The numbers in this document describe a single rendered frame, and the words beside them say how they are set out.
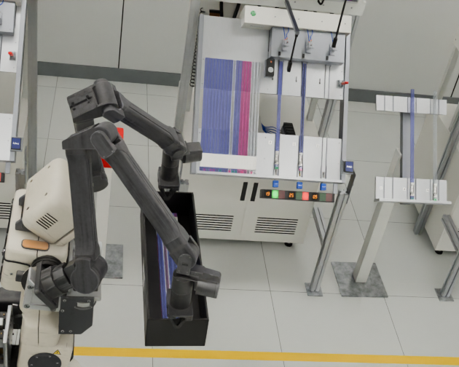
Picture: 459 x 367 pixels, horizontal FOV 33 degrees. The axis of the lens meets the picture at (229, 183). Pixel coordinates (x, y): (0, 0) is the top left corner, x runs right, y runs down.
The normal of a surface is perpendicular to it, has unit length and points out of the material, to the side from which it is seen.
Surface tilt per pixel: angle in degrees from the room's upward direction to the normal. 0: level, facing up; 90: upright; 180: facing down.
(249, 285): 0
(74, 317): 90
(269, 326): 0
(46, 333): 90
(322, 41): 47
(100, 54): 90
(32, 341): 90
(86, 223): 69
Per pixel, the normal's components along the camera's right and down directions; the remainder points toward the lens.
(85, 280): -0.10, 0.26
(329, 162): 0.17, -0.08
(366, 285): 0.15, -0.79
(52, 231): 0.12, 0.61
